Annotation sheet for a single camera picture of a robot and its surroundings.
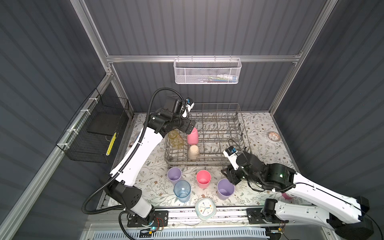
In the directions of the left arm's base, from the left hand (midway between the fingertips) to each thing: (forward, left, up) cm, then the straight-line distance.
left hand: (185, 118), depth 74 cm
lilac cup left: (-16, +8, -30) cm, 35 cm away
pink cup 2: (+4, -4, -22) cm, 23 cm away
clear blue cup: (-24, +4, -34) cm, 41 cm away
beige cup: (-8, -4, -20) cm, 22 cm away
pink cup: (-19, -9, -32) cm, 38 cm away
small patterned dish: (+8, -62, -30) cm, 69 cm away
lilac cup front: (-26, -20, -30) cm, 45 cm away
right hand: (-24, -18, -12) cm, 32 cm away
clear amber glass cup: (0, +6, -17) cm, 18 cm away
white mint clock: (-35, -8, -29) cm, 46 cm away
